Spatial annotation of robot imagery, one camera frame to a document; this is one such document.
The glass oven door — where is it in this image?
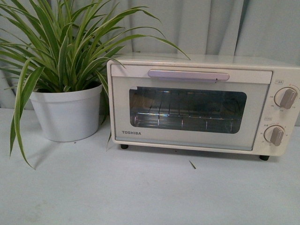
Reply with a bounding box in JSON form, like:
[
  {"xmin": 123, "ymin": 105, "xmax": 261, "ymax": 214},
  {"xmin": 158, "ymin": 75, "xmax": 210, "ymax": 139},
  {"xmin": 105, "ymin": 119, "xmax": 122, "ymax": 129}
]
[{"xmin": 111, "ymin": 65, "xmax": 272, "ymax": 150}]

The lilac oven door handle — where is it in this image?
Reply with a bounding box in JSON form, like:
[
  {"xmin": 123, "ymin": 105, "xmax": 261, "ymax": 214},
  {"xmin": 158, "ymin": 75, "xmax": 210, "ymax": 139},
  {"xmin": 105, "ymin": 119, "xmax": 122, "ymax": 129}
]
[{"xmin": 147, "ymin": 70, "xmax": 230, "ymax": 83}]

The green spider plant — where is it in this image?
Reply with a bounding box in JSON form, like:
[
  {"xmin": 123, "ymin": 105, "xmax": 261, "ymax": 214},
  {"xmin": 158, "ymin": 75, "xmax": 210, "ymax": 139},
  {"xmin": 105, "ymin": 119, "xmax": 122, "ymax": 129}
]
[{"xmin": 0, "ymin": 0, "xmax": 191, "ymax": 170}]

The white plastic flower pot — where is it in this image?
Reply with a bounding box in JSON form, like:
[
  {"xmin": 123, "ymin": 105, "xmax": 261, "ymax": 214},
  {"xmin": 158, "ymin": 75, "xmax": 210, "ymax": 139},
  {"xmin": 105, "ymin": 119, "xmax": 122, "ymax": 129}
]
[{"xmin": 30, "ymin": 84, "xmax": 103, "ymax": 142}]

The lower beige timer knob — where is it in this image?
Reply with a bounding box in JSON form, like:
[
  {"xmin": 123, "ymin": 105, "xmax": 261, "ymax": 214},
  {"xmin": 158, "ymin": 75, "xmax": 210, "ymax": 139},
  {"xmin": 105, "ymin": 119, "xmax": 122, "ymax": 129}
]
[{"xmin": 264, "ymin": 125, "xmax": 285, "ymax": 146}]

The grey curtain backdrop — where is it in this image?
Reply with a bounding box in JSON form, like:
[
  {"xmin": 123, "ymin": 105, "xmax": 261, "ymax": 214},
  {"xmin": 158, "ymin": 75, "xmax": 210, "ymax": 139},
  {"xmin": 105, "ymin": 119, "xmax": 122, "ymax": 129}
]
[{"xmin": 0, "ymin": 0, "xmax": 300, "ymax": 117}]

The metal oven wire rack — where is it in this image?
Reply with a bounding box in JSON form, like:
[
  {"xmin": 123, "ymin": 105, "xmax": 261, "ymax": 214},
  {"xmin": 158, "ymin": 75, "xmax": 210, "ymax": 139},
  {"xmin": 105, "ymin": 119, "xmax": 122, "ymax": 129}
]
[{"xmin": 130, "ymin": 89, "xmax": 241, "ymax": 134}]

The white Toshiba toaster oven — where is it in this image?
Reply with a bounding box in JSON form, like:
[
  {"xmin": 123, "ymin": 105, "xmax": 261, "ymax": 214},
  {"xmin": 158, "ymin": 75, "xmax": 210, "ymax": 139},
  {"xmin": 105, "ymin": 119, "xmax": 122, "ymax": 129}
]
[{"xmin": 107, "ymin": 53, "xmax": 300, "ymax": 160}]

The upper beige temperature knob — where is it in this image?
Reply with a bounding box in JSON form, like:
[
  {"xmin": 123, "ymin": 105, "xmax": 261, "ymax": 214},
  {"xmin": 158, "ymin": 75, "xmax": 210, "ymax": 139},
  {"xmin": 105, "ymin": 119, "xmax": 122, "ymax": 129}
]
[{"xmin": 274, "ymin": 87, "xmax": 300, "ymax": 109}]

